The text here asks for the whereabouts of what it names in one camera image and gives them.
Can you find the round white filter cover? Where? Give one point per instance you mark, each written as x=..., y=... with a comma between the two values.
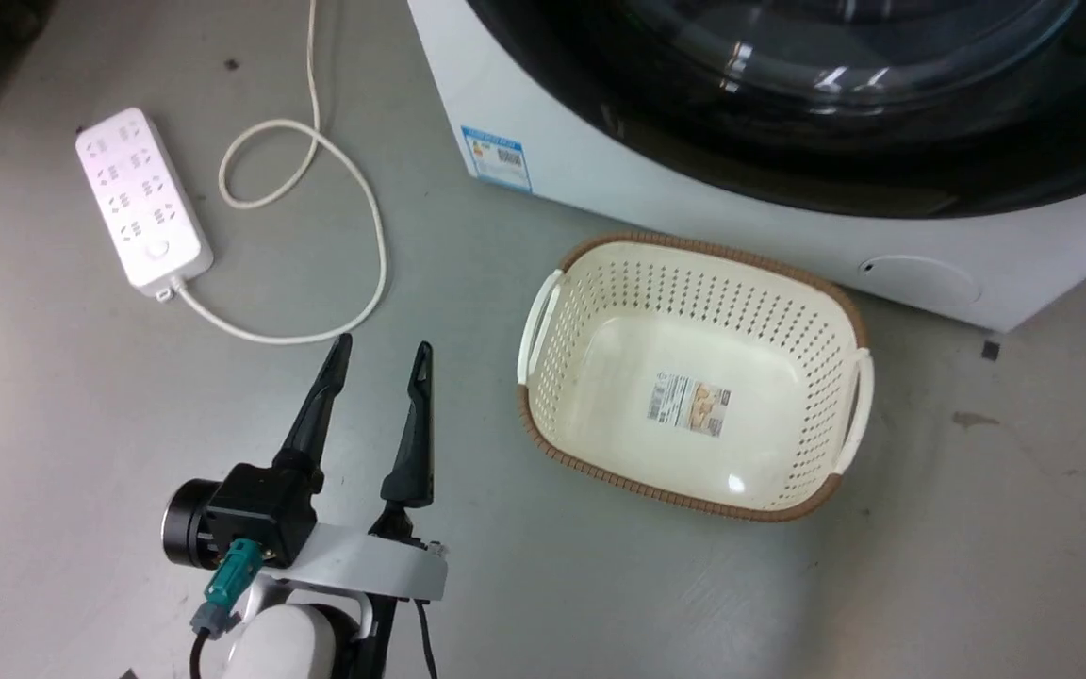
x=920, y=279

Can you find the cream perforated laundry basket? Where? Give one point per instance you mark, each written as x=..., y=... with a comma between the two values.
x=694, y=377

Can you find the white washing machine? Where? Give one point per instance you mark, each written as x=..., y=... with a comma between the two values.
x=543, y=123

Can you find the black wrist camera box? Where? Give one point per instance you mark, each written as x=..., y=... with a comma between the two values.
x=246, y=514

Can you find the black round glass washer door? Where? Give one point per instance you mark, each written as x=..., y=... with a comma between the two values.
x=845, y=85

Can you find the blue energy label sticker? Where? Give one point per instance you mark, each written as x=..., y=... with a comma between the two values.
x=498, y=158

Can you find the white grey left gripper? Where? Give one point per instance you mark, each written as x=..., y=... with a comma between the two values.
x=364, y=564

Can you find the paper label sticker in basket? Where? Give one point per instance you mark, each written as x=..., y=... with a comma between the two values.
x=689, y=405

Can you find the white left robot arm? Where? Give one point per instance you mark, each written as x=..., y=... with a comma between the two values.
x=284, y=641

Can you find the white power strip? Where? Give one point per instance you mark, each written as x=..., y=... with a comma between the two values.
x=141, y=198

